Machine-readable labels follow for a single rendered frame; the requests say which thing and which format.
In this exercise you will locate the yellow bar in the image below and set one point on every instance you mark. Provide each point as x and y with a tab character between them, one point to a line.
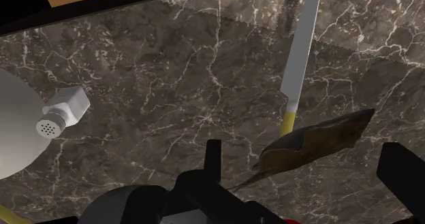
11	216

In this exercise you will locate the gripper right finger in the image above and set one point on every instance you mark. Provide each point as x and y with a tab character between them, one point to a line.
403	173

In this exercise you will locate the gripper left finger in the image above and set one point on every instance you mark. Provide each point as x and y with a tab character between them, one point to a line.
212	160

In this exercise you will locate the white round bowl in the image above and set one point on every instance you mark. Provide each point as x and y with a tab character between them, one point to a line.
16	127

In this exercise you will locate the brown flat pointed object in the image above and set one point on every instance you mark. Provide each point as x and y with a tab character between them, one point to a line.
312	143

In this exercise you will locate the white salt shaker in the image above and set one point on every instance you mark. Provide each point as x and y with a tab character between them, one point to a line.
66	109

